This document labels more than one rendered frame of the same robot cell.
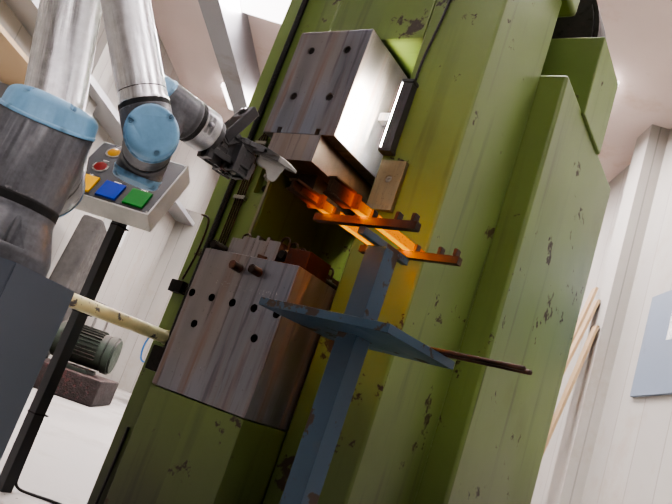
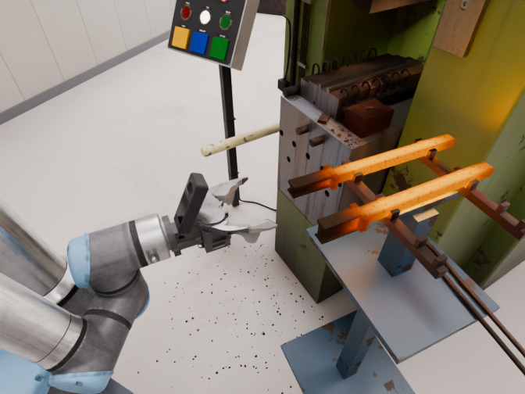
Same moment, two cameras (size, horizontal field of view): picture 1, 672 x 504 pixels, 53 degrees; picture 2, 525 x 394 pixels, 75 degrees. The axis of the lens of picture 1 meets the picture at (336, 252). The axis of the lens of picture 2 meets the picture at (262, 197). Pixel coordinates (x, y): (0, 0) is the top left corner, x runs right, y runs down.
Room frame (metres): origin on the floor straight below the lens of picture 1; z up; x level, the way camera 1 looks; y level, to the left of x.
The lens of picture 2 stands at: (1.03, 0.00, 1.52)
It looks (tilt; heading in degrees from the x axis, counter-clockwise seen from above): 44 degrees down; 23
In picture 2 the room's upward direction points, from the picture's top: straight up
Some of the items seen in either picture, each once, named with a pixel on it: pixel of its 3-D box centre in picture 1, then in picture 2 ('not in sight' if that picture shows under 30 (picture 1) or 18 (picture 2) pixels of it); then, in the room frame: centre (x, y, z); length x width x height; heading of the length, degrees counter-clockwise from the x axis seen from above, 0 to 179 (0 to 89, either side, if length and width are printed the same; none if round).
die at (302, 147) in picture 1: (324, 176); not in sight; (2.25, 0.13, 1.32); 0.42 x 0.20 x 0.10; 144
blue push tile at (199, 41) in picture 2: (110, 191); (200, 43); (2.22, 0.78, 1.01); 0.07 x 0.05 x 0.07; 79
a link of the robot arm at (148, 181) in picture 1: (145, 154); (119, 292); (1.25, 0.41, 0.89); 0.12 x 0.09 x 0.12; 16
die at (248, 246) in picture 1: (289, 271); (364, 80); (2.25, 0.13, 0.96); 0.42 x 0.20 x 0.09; 144
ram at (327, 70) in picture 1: (356, 114); not in sight; (2.23, 0.09, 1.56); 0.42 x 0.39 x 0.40; 144
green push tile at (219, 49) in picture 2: (137, 199); (219, 48); (2.20, 0.68, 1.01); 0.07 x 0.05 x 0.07; 79
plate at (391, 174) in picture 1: (387, 185); (462, 12); (2.00, -0.08, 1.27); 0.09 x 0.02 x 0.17; 54
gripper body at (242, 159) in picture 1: (228, 151); (198, 227); (1.39, 0.29, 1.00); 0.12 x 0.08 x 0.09; 137
